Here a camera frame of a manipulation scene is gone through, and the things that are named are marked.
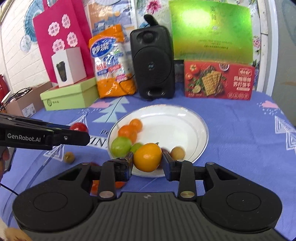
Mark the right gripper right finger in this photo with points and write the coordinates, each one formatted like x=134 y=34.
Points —
x=183 y=172

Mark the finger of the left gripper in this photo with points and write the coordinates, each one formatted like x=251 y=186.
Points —
x=70 y=137
x=25 y=120

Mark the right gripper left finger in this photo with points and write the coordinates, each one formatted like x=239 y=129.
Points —
x=119 y=169

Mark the red tomato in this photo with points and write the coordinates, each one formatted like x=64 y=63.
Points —
x=78 y=126

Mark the large green apple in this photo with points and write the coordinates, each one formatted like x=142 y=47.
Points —
x=120 y=147

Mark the green pear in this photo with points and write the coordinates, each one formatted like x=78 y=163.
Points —
x=135 y=147

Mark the yellow orange kumquat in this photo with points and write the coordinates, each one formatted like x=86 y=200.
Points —
x=148 y=157

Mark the orange mandarin with stem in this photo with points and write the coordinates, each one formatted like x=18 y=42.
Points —
x=136 y=124

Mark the dark red plum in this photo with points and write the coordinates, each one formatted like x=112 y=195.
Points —
x=166 y=158

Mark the person left hand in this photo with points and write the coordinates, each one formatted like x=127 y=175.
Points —
x=5 y=156

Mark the brown longan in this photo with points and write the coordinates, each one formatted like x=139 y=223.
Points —
x=177 y=153

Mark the brown kiwi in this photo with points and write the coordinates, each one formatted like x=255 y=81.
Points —
x=69 y=157

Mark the brown cardboard box left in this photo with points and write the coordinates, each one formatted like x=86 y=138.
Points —
x=30 y=103

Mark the dark red apple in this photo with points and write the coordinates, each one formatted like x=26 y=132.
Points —
x=94 y=164

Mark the orange slice fruit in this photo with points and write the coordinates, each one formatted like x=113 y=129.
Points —
x=96 y=185

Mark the large orange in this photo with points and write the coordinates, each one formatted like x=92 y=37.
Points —
x=128 y=132

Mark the white round plate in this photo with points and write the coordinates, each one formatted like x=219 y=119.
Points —
x=170 y=126

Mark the light green shoe box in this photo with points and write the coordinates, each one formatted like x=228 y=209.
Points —
x=79 y=95

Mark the white coffee cup box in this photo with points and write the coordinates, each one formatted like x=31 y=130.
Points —
x=68 y=66

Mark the orange paper cup pack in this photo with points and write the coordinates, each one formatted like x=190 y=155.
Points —
x=113 y=71

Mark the purple printed tablecloth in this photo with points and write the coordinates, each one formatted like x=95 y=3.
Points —
x=252 y=138

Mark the red cracker box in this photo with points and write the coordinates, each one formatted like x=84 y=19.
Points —
x=218 y=80

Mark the pink gift bag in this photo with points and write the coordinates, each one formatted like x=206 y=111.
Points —
x=62 y=26

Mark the blue paper fan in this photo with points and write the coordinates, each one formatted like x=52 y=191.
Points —
x=34 y=9

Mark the black speaker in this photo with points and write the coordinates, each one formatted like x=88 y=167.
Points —
x=153 y=60

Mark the blue poster card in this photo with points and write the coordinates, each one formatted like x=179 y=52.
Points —
x=104 y=14

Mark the large green gift box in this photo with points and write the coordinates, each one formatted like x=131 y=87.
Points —
x=211 y=30

